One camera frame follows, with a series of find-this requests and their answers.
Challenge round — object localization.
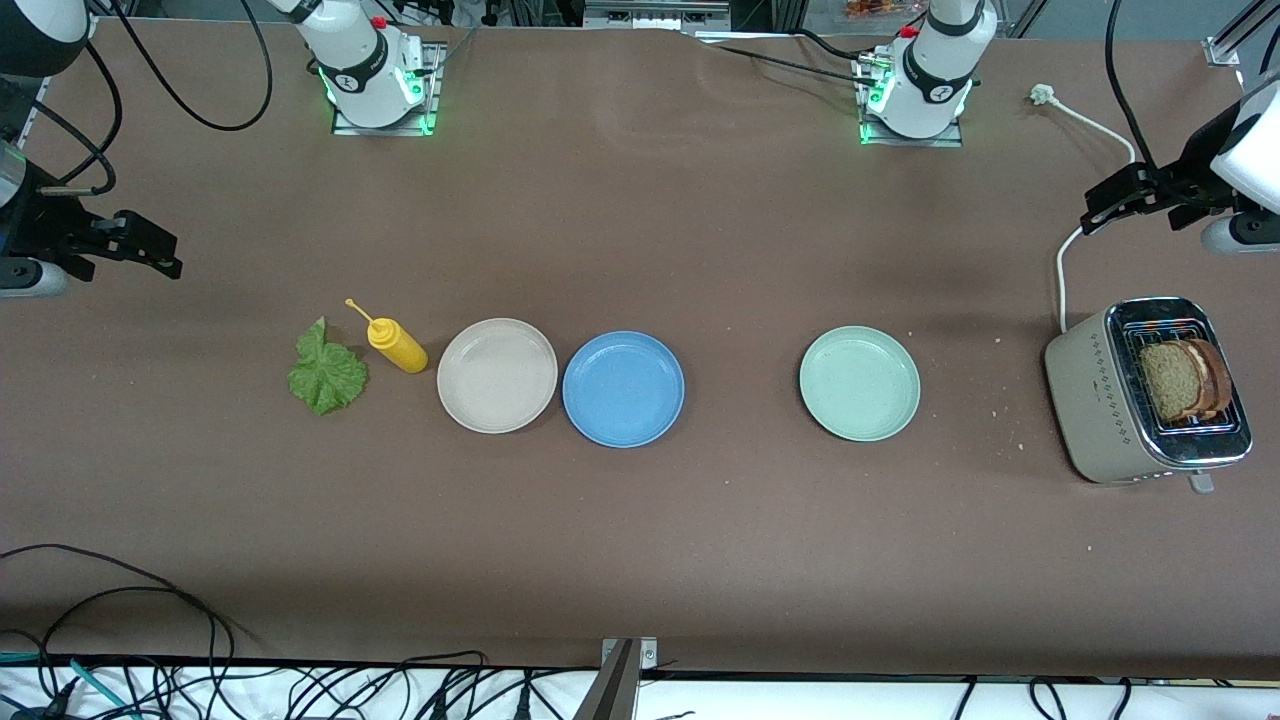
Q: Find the brown bread slice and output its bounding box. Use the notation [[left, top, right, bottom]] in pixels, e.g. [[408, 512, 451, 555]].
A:
[[1140, 341, 1206, 422], [1188, 338, 1234, 417]]

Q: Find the green lettuce leaf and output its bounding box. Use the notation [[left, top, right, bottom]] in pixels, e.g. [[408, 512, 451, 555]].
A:
[[287, 317, 370, 417]]

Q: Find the yellow squeeze bottle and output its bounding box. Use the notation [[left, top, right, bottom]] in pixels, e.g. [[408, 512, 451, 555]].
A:
[[345, 298, 429, 375]]

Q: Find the light green plate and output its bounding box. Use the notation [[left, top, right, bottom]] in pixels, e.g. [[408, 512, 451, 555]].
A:
[[799, 326, 922, 443]]

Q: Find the beige plate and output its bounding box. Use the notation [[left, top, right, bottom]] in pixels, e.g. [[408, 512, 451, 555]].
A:
[[437, 318, 559, 435]]

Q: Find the blue plate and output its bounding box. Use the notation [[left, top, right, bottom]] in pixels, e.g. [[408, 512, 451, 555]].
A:
[[562, 331, 686, 449]]

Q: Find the beige steel toaster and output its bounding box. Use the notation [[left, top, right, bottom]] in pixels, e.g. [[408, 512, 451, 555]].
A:
[[1043, 296, 1254, 494]]

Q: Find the grey power strip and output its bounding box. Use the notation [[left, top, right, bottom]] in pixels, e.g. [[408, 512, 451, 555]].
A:
[[583, 0, 731, 31]]

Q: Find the white toaster power cord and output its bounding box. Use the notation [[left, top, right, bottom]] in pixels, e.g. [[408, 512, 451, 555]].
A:
[[1030, 85, 1141, 336]]

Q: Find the aluminium frame rail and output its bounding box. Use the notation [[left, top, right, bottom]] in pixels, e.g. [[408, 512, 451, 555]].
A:
[[15, 15, 98, 161], [1205, 0, 1280, 69]]

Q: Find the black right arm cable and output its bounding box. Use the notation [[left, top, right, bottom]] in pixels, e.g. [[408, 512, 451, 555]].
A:
[[20, 0, 273, 196]]

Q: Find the long black loose cable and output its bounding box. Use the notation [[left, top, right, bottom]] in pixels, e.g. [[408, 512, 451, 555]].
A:
[[0, 545, 236, 701]]

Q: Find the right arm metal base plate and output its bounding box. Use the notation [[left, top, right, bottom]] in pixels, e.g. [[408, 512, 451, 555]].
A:
[[332, 40, 447, 137]]

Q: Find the black left arm base cable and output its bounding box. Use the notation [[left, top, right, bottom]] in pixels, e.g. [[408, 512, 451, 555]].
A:
[[700, 30, 886, 89]]

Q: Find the teal cable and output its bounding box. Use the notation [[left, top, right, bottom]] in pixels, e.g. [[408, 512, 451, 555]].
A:
[[0, 652, 141, 720]]

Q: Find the metal table edge bracket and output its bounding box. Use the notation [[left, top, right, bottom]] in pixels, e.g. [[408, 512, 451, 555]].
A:
[[575, 638, 659, 720]]

